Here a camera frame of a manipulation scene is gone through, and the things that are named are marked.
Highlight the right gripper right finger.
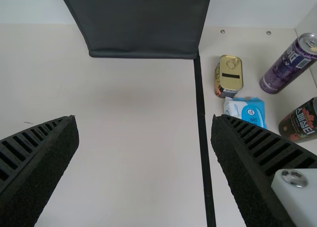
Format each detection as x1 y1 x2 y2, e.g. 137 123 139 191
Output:
210 114 317 227

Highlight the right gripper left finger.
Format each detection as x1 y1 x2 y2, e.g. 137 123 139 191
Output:
0 115 80 227

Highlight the blue wet wipes pack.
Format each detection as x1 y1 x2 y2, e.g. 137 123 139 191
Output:
223 96 268 130

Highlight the black strip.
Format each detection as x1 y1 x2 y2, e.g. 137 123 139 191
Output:
193 52 217 227

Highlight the dark coffee bottle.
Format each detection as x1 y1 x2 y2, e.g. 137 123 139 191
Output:
278 96 317 141

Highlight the rectangular gold tin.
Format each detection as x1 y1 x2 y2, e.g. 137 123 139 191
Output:
213 54 245 99

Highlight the purple can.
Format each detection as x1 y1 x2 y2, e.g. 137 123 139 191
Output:
259 33 317 94

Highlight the dark grey bag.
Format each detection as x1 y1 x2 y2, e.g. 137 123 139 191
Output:
57 0 213 60

